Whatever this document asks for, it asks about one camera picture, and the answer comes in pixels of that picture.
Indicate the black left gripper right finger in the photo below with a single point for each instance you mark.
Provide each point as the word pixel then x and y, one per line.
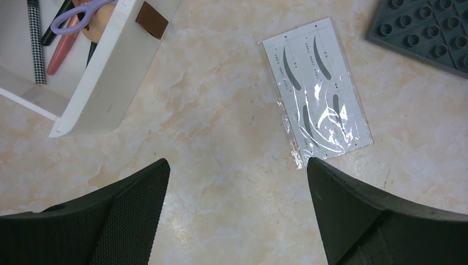
pixel 362 224

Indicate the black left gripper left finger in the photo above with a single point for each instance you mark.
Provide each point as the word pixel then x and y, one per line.
pixel 115 224

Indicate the white plastic drawer organizer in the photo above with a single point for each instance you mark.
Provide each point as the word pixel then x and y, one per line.
pixel 88 94

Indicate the rose gold blush brush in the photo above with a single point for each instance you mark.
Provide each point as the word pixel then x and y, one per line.
pixel 62 49

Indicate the silver eyeliner pencil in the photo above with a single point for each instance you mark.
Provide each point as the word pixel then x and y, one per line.
pixel 35 40

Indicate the beige makeup sponge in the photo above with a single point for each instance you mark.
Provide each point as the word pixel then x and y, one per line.
pixel 99 21

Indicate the white false eyelash card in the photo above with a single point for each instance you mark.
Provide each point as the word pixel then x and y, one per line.
pixel 322 112

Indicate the dark green building baseplate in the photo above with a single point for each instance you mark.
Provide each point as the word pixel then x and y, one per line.
pixel 432 32

